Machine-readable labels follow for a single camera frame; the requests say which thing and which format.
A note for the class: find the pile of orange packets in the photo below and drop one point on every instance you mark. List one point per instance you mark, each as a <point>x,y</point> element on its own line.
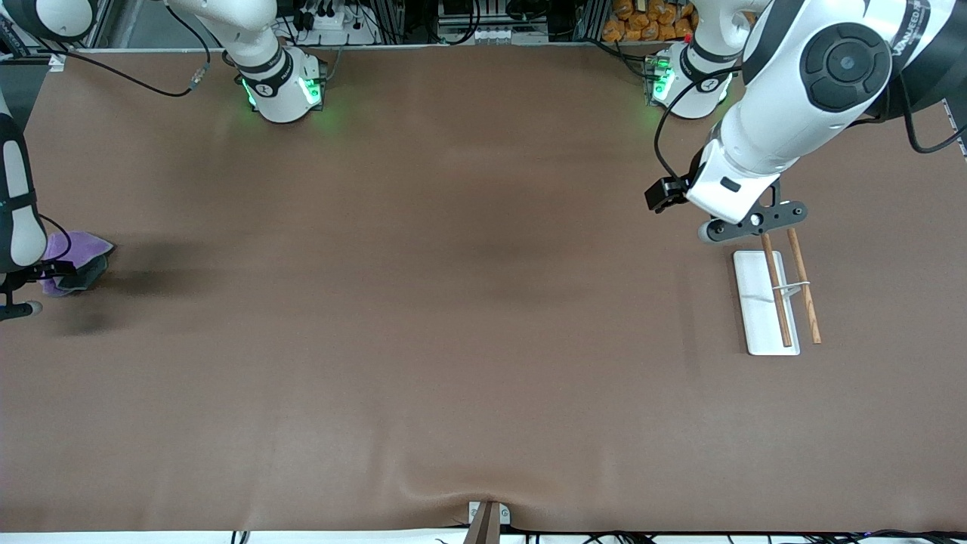
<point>642,23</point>

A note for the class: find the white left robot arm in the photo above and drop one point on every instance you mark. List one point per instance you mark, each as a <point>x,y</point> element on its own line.
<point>763,128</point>

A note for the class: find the purple and grey towel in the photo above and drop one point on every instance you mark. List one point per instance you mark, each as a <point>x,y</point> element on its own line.
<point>83,245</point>

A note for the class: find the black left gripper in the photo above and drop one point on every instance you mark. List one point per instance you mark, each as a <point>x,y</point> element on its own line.
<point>665,193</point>

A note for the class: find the aluminium frame post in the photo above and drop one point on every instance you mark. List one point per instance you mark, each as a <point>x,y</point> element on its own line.
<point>98,23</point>

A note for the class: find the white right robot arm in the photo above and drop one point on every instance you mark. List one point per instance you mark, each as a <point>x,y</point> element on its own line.
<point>279,83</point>

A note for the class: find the white rack with wooden bars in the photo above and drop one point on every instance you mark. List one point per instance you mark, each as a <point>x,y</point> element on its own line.
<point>759,302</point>

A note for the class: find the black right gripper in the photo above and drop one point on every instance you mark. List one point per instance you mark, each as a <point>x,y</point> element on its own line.
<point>81,273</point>

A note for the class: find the metal table edge bracket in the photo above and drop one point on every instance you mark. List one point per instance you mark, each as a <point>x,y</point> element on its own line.
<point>487,521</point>

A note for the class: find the white power strip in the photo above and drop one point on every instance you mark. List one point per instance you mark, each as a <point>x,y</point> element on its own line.
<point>332,21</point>

